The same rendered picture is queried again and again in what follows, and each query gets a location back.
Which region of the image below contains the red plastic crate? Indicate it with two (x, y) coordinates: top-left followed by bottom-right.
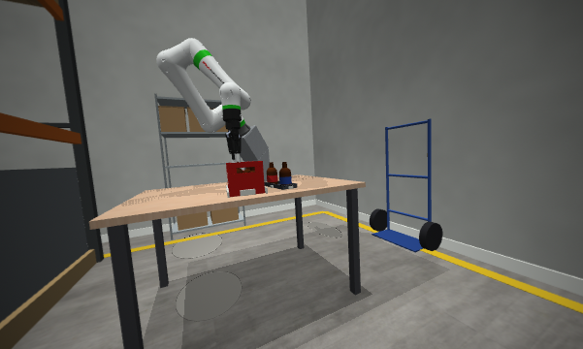
(226, 161), (265, 197)

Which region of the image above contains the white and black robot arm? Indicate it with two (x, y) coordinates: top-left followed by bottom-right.
(156, 38), (251, 136)

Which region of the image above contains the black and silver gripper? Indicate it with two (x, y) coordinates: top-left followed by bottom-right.
(225, 121), (242, 163)

